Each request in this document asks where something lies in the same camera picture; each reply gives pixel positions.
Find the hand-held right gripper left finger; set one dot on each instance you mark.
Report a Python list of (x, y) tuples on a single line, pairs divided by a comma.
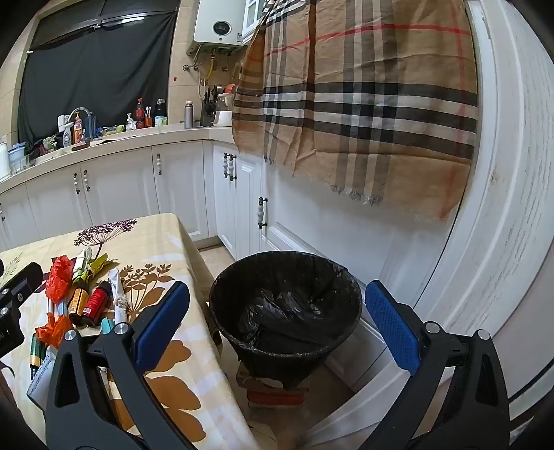
[(164, 320)]

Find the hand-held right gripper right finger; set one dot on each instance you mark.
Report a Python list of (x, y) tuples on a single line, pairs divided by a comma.
[(389, 329)]

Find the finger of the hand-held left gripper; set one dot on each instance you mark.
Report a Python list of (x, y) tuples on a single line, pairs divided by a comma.
[(26, 279)]

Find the green battery pack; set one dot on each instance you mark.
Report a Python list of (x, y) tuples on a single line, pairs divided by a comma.
[(37, 355)]

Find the small red plastic bag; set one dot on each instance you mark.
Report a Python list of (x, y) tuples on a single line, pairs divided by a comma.
[(49, 331)]

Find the light blue tube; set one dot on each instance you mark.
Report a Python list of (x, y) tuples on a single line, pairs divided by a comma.
[(63, 309)]

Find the orange label brown bottle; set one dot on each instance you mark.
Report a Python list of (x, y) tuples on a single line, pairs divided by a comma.
[(78, 303)]

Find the small teal packet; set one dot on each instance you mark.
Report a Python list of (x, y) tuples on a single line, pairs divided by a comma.
[(107, 325)]

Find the white paper packet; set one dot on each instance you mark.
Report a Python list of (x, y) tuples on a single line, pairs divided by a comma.
[(41, 376)]

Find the white green tube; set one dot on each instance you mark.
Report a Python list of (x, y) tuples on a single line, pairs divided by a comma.
[(82, 264)]

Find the red label black bottle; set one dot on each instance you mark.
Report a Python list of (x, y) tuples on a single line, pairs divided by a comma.
[(96, 303)]

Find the yellow wrapper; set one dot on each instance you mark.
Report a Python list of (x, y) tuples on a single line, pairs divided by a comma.
[(100, 264)]

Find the black trash bin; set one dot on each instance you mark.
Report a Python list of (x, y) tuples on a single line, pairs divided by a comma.
[(285, 303)]

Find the white thermos jug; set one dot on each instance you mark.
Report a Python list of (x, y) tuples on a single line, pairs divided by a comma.
[(3, 160)]

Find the clear plastic containers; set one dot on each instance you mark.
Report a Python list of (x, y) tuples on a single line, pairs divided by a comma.
[(18, 158)]

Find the cardboard box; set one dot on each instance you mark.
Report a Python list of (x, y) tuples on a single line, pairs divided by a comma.
[(268, 396)]

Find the white kitchen cabinets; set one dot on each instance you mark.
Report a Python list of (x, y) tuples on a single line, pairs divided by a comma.
[(121, 186)]

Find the white spray bottle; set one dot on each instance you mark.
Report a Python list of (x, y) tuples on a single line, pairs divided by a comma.
[(67, 138)]

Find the orange dish soap bottle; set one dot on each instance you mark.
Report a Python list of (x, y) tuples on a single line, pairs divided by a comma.
[(78, 132)]

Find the blue bottle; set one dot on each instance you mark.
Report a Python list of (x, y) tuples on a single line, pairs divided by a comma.
[(92, 127)]

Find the green cloth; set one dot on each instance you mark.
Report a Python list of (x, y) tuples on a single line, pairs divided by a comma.
[(110, 130)]

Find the chrome faucet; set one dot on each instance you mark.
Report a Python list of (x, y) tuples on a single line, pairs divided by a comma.
[(80, 110)]

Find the white pump bottle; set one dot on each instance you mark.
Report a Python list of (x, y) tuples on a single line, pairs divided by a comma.
[(130, 123)]

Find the white door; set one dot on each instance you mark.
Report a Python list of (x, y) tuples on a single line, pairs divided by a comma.
[(497, 173)]

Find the dark sauce bottle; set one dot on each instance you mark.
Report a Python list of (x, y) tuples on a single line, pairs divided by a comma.
[(140, 114)]

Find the small red sauce bottle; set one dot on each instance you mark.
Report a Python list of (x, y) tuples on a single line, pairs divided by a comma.
[(148, 119)]

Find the grey thermos bottle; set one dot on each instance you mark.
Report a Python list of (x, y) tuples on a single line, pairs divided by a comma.
[(188, 117)]

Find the bottles on counter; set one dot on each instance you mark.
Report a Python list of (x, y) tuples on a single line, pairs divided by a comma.
[(160, 114)]

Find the white blender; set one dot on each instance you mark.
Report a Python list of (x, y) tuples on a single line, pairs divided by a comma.
[(223, 117)]

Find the black curtain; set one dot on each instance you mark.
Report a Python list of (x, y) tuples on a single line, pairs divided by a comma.
[(95, 78)]

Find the black knife block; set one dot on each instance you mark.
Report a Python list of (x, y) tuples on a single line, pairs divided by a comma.
[(207, 110)]

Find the plaid cloth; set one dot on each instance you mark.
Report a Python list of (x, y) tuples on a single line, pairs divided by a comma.
[(346, 108)]

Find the white water heater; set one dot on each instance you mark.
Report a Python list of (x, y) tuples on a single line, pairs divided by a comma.
[(216, 26)]

